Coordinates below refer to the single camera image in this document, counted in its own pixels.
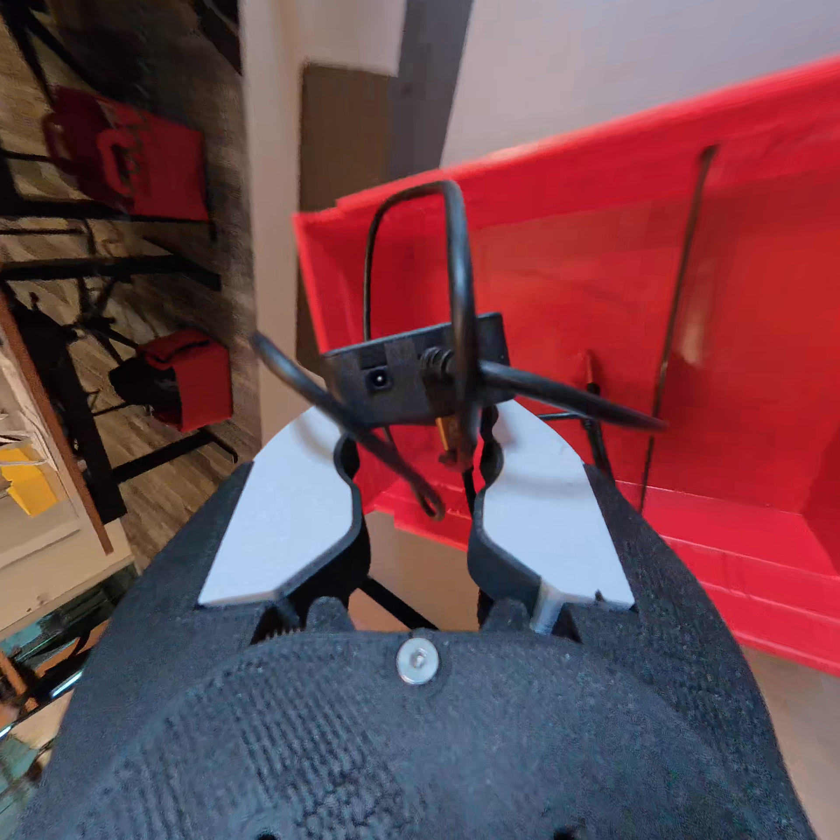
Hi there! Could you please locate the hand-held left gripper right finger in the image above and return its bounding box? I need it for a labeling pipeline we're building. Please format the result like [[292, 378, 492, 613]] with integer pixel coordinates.
[[467, 400, 636, 634]]

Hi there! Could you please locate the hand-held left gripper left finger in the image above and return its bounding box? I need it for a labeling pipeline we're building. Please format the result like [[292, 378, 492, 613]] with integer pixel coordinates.
[[197, 403, 371, 608]]

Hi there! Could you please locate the thin usb cable gold plug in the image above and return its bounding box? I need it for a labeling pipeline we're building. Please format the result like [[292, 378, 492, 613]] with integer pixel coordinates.
[[436, 351, 621, 519]]

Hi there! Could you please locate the red plastic bin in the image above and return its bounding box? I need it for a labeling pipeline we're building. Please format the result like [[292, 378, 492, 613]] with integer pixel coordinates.
[[290, 56, 840, 677]]

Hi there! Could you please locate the thick black hub cable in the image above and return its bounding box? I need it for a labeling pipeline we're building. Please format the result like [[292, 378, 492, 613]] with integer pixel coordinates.
[[249, 178, 670, 522]]

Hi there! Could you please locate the red bag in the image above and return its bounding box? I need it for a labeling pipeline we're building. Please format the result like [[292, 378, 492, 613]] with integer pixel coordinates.
[[42, 85, 211, 224], [108, 328, 235, 434]]

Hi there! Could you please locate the yellow bin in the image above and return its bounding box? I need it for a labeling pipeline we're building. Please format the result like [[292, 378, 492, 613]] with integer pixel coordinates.
[[0, 446, 61, 519]]

